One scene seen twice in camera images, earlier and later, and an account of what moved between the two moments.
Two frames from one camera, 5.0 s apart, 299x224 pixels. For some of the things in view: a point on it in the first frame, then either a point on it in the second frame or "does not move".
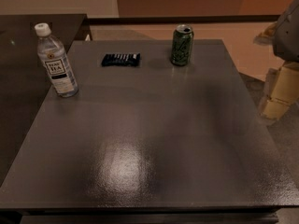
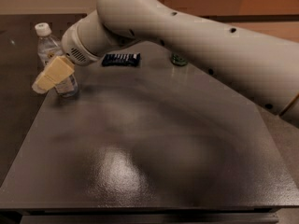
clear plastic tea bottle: [53, 55] does not move
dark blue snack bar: [111, 60] does not move
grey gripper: [288, 36] to [72, 48]
